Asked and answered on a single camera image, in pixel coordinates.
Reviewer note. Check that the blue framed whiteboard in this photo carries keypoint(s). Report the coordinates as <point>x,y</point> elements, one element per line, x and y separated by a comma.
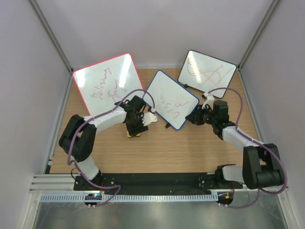
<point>171,101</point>

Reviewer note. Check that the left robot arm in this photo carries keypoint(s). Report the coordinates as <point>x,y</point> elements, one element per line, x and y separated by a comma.
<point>80,135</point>

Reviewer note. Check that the white slotted cable duct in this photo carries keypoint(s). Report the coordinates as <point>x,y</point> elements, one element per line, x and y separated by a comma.
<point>94,197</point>

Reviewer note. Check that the left aluminium corner post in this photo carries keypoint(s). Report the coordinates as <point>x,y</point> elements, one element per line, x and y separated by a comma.
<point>42,19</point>

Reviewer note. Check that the yellow bone-shaped eraser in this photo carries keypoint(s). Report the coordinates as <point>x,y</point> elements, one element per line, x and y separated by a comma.
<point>130,135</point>

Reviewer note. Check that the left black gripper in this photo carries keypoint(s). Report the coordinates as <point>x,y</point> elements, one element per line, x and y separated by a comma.
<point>140,129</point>

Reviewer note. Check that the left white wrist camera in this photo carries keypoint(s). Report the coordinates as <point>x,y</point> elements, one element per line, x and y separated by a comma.
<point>149,118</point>

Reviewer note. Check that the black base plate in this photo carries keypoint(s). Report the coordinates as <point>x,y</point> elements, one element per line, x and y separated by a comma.
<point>156,182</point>

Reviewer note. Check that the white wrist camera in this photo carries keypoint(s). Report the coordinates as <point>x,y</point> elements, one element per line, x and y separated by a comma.
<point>208,101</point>
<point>149,118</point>

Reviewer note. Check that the black framed whiteboard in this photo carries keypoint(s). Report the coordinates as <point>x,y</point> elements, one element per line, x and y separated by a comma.
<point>206,73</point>

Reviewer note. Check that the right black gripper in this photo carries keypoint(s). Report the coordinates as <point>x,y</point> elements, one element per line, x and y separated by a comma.
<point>195,117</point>

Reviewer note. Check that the right aluminium corner post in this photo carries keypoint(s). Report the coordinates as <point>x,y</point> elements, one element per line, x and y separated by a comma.
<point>259,32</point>

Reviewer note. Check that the pink framed whiteboard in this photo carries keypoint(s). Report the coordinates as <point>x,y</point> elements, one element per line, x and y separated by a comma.
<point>103,84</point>

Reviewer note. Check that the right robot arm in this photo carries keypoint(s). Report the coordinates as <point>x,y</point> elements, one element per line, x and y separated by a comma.
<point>261,166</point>

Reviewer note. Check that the aluminium corner post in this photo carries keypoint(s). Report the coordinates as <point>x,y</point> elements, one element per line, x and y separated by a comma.
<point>42,19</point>
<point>259,32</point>

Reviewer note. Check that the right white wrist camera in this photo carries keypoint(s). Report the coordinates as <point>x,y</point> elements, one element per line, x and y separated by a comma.
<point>208,101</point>

